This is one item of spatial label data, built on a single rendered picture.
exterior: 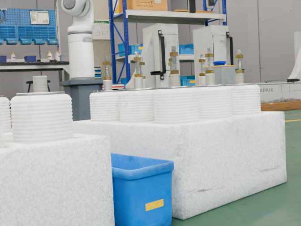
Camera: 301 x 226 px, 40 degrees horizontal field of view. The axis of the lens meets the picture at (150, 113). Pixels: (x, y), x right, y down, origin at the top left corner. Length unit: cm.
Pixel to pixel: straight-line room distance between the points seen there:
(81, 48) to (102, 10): 618
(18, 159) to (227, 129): 47
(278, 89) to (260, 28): 412
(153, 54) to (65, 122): 292
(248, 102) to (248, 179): 18
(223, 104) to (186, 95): 12
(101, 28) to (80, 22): 603
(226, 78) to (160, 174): 62
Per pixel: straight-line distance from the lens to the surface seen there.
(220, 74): 127
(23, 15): 717
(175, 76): 87
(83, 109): 153
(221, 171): 88
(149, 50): 353
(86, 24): 159
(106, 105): 101
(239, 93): 102
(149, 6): 650
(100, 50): 759
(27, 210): 61
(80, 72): 155
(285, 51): 766
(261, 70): 811
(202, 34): 387
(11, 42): 686
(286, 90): 420
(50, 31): 721
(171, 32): 354
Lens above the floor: 25
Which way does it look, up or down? 3 degrees down
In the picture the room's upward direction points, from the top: 3 degrees counter-clockwise
